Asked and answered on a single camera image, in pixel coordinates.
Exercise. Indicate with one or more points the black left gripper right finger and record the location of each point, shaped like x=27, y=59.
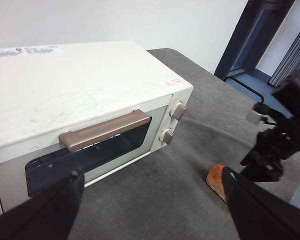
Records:
x=260, y=212

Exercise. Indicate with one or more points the golden brown bread roll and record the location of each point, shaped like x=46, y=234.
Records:
x=215, y=180

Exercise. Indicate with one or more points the red warning oven sticker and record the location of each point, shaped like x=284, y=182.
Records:
x=173, y=82

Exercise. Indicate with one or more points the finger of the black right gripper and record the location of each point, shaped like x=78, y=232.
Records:
x=265, y=175
x=256, y=157

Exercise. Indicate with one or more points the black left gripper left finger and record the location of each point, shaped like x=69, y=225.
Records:
x=45, y=212

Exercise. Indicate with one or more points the grey slatted blind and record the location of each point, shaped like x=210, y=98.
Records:
x=292, y=57

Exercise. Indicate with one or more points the round beige oven knob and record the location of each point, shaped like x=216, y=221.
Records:
x=166, y=136
x=178, y=110

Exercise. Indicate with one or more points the white printed oven label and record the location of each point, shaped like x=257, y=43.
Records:
x=37, y=50

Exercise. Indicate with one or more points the cream white toaster oven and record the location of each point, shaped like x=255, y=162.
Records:
x=72, y=87

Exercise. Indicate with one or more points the dark blue window frame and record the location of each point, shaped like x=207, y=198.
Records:
x=242, y=42

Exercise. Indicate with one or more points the black bent metal tube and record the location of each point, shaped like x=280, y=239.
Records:
x=250, y=87

